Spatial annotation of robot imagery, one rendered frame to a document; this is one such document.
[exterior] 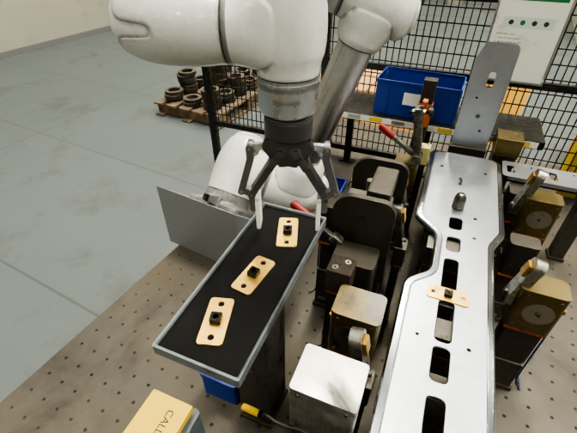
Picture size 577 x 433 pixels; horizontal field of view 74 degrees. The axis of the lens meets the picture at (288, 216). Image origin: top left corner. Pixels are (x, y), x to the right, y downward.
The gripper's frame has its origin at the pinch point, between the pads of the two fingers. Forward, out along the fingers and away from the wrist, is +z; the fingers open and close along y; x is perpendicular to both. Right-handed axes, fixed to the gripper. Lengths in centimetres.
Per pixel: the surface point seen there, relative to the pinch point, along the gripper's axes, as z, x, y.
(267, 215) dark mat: 4.0, 5.2, -4.6
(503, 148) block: 17, 62, 68
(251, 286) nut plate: 3.7, -14.0, -5.3
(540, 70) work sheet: 0, 89, 85
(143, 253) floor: 120, 110, -96
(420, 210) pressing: 19.7, 29.8, 34.3
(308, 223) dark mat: 4.0, 3.0, 3.8
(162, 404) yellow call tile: 4.0, -33.5, -13.7
